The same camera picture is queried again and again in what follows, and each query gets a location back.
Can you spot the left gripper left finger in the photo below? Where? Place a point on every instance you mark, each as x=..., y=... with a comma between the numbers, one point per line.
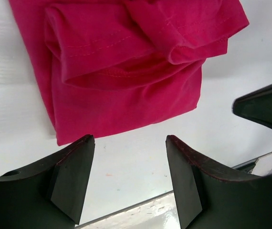
x=48, y=193

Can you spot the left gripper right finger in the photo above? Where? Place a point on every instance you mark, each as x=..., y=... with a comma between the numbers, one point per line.
x=210, y=195

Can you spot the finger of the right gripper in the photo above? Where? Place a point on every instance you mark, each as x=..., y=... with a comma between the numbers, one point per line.
x=255, y=106

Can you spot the magenta t-shirt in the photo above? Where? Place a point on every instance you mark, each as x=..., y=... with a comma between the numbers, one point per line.
x=104, y=67

